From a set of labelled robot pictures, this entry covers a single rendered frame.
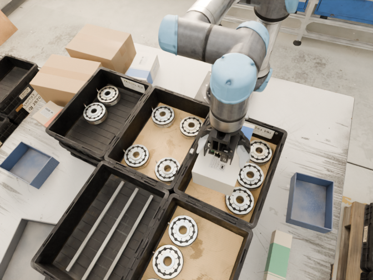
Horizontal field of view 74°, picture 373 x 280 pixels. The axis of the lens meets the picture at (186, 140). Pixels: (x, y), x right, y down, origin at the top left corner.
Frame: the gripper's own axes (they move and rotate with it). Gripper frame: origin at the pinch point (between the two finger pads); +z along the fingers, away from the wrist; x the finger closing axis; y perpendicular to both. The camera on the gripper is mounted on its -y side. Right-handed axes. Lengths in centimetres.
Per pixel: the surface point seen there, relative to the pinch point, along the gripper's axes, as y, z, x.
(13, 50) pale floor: -89, 112, -263
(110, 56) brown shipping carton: -44, 25, -76
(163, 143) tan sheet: -8.1, 28.1, -28.0
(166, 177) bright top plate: 6.4, 24.9, -19.5
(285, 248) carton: 12.3, 34.9, 29.9
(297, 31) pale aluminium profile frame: -194, 98, 16
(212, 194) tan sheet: 5.3, 27.9, -0.7
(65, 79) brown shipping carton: -22, 25, -90
